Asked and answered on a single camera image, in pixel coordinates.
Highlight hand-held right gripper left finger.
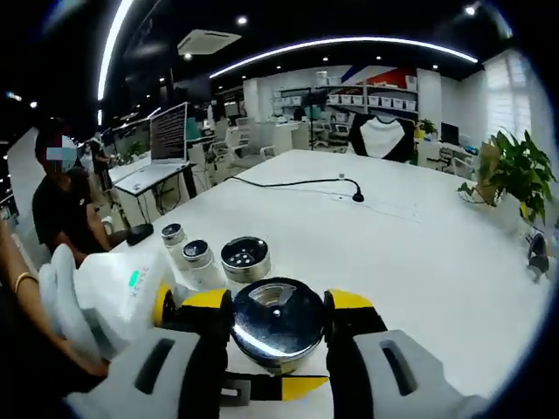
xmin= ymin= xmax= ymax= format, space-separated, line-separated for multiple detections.
xmin=65 ymin=288 xmax=234 ymax=419

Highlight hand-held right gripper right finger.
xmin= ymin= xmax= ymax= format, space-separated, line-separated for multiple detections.
xmin=322 ymin=287 xmax=487 ymax=419

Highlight seasoning bottle brown contents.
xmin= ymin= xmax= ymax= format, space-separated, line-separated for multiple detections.
xmin=230 ymin=278 xmax=337 ymax=377

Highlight seasoning bottle beige contents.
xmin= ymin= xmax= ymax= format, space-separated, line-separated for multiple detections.
xmin=160 ymin=222 xmax=190 ymax=269

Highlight seasoning bottle pale grey contents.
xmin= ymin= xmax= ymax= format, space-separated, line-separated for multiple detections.
xmin=180 ymin=238 xmax=217 ymax=287

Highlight tall seasoning bottle white contents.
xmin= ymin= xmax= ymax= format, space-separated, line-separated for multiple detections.
xmin=219 ymin=236 xmax=273 ymax=285

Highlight person's left hand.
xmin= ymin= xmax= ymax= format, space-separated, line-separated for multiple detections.
xmin=58 ymin=335 xmax=110 ymax=378

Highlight small black case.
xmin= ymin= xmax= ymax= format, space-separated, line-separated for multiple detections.
xmin=126 ymin=223 xmax=155 ymax=247

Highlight person's black clothing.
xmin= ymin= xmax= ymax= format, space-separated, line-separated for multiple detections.
xmin=0 ymin=283 xmax=111 ymax=409

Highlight white side desk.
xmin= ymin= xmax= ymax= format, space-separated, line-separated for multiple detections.
xmin=113 ymin=161 xmax=199 ymax=220

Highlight silver laptop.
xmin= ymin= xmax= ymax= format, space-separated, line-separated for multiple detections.
xmin=148 ymin=101 xmax=194 ymax=174

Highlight black headphones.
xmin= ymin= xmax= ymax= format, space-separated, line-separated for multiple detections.
xmin=525 ymin=232 xmax=553 ymax=281

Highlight chair with black white shirt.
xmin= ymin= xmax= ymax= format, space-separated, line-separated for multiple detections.
xmin=348 ymin=113 xmax=418 ymax=165

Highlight straight ceiling light strip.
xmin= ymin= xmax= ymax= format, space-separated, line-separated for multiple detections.
xmin=96 ymin=0 xmax=135 ymax=102

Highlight potted green plant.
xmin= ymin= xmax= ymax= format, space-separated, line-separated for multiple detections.
xmin=457 ymin=127 xmax=558 ymax=239

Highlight black stand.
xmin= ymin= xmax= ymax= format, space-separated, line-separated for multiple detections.
xmin=305 ymin=86 xmax=327 ymax=150

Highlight black monitor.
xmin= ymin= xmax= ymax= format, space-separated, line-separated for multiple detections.
xmin=439 ymin=122 xmax=461 ymax=146

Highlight ceiling air conditioner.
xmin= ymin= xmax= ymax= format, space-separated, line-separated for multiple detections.
xmin=177 ymin=29 xmax=243 ymax=58

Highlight storage shelf with white bins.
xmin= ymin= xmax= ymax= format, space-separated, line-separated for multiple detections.
xmin=270 ymin=71 xmax=421 ymax=116

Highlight narrow white window blind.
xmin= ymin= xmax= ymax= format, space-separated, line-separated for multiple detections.
xmin=481 ymin=49 xmax=536 ymax=146

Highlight curved ceiling light strip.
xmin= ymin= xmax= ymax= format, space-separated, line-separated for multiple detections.
xmin=209 ymin=36 xmax=480 ymax=79

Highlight gold bracelet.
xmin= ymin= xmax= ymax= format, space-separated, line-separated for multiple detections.
xmin=13 ymin=271 xmax=40 ymax=293

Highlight black table cable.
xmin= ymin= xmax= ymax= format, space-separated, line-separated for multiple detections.
xmin=224 ymin=175 xmax=366 ymax=204

